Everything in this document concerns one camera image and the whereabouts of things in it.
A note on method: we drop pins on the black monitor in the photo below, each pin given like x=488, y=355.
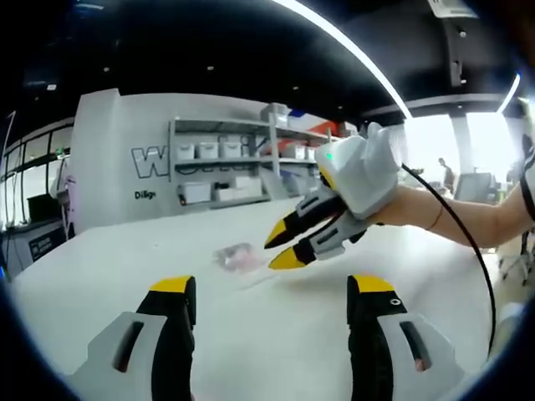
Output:
x=42, y=208

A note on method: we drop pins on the ceiling air conditioner unit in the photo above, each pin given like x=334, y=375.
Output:
x=451, y=8

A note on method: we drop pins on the dark cabinet with label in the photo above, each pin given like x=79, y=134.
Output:
x=42, y=246

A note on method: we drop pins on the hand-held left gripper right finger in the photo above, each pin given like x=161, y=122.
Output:
x=376, y=355

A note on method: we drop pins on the clear resealable bag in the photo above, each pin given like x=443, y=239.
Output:
x=238, y=255

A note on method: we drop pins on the person's right hand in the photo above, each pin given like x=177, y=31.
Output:
x=407, y=211

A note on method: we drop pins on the long ceiling light strip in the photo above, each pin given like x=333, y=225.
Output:
x=355, y=50

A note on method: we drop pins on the white stacked boxes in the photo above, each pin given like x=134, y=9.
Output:
x=238, y=188

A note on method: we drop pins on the grey office chair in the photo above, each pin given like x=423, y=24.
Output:
x=476, y=188

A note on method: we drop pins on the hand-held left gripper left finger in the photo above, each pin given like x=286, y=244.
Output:
x=138, y=359

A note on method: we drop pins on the large white storage box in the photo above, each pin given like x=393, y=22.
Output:
x=195, y=193

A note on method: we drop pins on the grey metal shelving unit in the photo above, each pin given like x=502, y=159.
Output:
x=225, y=160

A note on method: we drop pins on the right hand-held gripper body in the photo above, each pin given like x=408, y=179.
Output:
x=363, y=171

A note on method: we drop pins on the row of white storage bins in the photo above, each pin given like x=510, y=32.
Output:
x=209, y=150

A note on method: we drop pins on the short ceiling light strip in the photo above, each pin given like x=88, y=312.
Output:
x=511, y=92

